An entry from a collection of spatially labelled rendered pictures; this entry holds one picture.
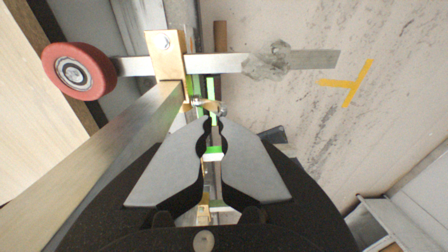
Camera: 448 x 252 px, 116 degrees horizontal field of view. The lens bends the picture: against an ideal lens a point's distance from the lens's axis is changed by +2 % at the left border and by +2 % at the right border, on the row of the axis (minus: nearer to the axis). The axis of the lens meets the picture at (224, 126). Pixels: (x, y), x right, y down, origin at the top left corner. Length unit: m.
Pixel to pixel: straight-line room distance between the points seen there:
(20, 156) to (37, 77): 0.20
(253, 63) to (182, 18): 0.23
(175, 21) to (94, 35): 0.19
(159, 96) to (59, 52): 0.15
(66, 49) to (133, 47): 0.29
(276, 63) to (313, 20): 1.03
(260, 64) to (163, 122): 0.17
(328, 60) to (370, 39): 1.23
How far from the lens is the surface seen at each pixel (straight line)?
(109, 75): 0.28
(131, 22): 0.56
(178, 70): 0.26
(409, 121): 2.29
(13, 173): 0.56
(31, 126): 0.42
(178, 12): 0.43
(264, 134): 1.42
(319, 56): 0.31
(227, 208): 0.61
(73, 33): 0.44
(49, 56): 0.31
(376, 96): 1.83
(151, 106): 0.17
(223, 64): 0.26
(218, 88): 0.44
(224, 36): 1.05
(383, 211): 2.97
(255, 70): 0.27
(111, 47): 0.52
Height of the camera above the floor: 1.12
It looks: 58 degrees down
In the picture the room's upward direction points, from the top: 176 degrees clockwise
